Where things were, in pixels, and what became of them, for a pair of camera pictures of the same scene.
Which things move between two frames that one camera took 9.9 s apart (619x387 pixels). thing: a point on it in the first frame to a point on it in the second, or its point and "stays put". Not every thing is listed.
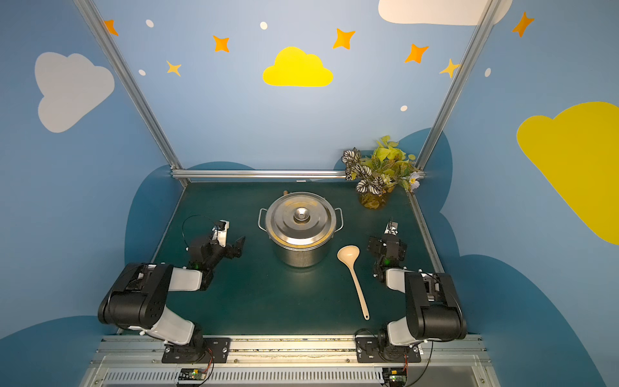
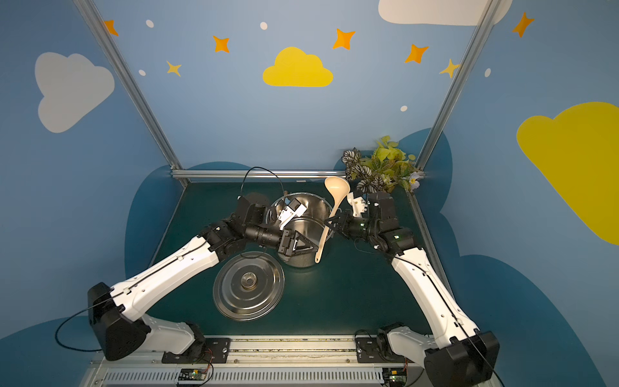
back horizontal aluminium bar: [256, 174] stays put
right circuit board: [394, 376] stays put
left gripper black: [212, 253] to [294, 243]
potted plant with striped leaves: [379, 174] stays put
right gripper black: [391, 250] to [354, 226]
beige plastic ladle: [350, 254] to [339, 188]
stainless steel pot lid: [301, 219] to [248, 285]
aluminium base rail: [290, 361] stays put
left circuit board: [193, 374] stays put
